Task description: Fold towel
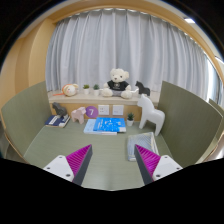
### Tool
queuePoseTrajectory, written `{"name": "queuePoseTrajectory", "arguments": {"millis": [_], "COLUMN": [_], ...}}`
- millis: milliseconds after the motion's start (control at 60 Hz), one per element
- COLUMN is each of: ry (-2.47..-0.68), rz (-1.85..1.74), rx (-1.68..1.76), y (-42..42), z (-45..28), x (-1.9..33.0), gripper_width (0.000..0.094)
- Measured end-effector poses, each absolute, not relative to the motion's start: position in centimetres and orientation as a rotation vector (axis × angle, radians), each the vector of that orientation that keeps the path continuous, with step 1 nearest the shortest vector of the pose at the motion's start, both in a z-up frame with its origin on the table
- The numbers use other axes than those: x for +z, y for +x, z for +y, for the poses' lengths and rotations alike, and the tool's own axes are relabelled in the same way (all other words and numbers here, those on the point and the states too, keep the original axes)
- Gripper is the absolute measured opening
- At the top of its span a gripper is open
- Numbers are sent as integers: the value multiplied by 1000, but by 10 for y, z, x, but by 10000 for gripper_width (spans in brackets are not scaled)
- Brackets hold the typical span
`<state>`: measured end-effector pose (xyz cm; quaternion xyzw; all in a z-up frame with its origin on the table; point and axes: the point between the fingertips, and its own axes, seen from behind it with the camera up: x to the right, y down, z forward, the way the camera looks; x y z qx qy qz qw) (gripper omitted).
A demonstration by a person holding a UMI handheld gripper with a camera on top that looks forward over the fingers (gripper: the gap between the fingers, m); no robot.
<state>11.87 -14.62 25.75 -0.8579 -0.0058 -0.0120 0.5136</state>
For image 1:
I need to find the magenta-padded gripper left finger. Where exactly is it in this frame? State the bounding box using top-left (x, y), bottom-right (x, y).
top-left (42, 144), bottom-right (94, 186)

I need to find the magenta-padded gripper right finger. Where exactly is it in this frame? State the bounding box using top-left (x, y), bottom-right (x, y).
top-left (133, 144), bottom-right (184, 186)

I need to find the blue towel with yellow leaf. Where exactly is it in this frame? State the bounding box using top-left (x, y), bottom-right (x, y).
top-left (126, 131), bottom-right (160, 162)

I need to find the dark blue book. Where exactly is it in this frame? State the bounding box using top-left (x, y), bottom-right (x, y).
top-left (44, 114), bottom-right (71, 129)

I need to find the green partition panel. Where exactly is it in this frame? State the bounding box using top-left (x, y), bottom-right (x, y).
top-left (208, 98), bottom-right (224, 141)
top-left (0, 80), bottom-right (53, 158)
top-left (156, 80), bottom-right (224, 169)

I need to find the large white horse figurine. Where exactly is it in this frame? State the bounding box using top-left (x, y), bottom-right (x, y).
top-left (136, 93), bottom-right (166, 137)

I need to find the small plant in white pot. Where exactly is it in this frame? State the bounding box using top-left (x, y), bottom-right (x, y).
top-left (126, 112), bottom-right (136, 127)
top-left (82, 84), bottom-right (91, 96)
top-left (92, 83), bottom-right (101, 97)

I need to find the grey horse figurine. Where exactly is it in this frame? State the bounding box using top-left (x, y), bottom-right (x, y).
top-left (51, 101), bottom-right (69, 118)

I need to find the purple round number sign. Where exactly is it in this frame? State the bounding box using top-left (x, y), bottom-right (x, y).
top-left (85, 105), bottom-right (99, 119)

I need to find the bright blue book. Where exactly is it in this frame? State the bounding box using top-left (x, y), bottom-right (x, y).
top-left (92, 116), bottom-right (127, 133)

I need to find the wooden window ledge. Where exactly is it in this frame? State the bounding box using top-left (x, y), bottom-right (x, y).
top-left (47, 90), bottom-right (161, 123)

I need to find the cream and orange plush toy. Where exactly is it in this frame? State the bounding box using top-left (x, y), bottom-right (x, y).
top-left (61, 83), bottom-right (80, 98)

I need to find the black horse figurine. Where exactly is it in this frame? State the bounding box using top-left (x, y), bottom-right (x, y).
top-left (134, 80), bottom-right (151, 97)

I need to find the cream teddy bear black shirt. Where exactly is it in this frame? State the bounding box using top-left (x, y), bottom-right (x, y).
top-left (101, 68), bottom-right (133, 100)

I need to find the white curtain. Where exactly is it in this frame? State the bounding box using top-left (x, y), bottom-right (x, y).
top-left (44, 8), bottom-right (214, 101)

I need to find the white wall socket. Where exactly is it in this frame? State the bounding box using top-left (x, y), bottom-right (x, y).
top-left (112, 104), bottom-right (125, 116)
top-left (97, 104), bottom-right (110, 116)

